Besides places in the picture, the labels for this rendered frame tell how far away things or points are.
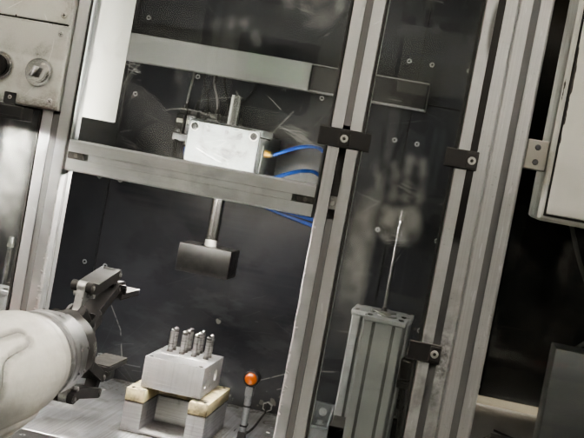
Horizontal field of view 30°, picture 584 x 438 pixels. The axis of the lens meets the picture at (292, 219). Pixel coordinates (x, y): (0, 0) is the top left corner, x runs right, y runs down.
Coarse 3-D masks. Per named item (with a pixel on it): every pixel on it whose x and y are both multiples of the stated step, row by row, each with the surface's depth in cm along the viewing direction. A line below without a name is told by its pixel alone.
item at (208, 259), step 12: (216, 204) 173; (216, 216) 173; (216, 228) 173; (216, 240) 174; (180, 252) 172; (192, 252) 172; (204, 252) 171; (216, 252) 171; (228, 252) 171; (180, 264) 172; (192, 264) 172; (204, 264) 171; (216, 264) 171; (228, 264) 171; (216, 276) 171; (228, 276) 172
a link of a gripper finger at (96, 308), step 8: (112, 288) 127; (120, 288) 128; (96, 296) 125; (104, 296) 125; (112, 296) 126; (88, 304) 123; (96, 304) 123; (104, 304) 124; (96, 312) 122; (104, 312) 124; (96, 320) 120; (96, 328) 121
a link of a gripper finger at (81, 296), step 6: (78, 282) 118; (84, 282) 118; (78, 288) 118; (84, 288) 118; (78, 294) 118; (84, 294) 118; (90, 294) 119; (78, 300) 118; (84, 300) 119; (78, 306) 118
